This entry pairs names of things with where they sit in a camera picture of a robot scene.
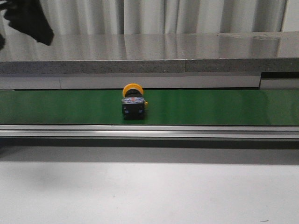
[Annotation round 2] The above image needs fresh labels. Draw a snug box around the yellow black push button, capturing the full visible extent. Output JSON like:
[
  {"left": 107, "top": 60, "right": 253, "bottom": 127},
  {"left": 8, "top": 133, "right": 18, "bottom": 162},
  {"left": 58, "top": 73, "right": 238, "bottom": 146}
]
[{"left": 121, "top": 83, "right": 148, "bottom": 120}]

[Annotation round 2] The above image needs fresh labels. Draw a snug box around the grey-white pleated curtain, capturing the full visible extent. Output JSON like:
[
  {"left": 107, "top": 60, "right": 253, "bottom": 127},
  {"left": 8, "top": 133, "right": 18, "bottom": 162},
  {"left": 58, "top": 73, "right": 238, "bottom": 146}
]
[{"left": 0, "top": 0, "right": 299, "bottom": 35}]

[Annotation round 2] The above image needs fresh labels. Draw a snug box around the green conveyor belt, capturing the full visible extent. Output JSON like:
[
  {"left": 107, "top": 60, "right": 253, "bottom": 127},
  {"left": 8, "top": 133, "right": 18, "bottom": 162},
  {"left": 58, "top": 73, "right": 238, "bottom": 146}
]
[{"left": 0, "top": 90, "right": 299, "bottom": 126}]

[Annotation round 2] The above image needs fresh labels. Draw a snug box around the grey conveyor back rail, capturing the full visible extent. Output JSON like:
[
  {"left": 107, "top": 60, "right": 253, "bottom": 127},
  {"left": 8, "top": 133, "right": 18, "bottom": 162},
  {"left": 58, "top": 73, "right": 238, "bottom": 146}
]
[{"left": 0, "top": 72, "right": 299, "bottom": 90}]

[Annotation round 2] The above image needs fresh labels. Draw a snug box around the aluminium conveyor front rail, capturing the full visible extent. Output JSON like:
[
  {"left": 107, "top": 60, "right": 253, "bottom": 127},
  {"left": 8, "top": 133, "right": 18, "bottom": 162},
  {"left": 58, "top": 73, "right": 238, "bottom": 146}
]
[{"left": 0, "top": 125, "right": 299, "bottom": 140}]

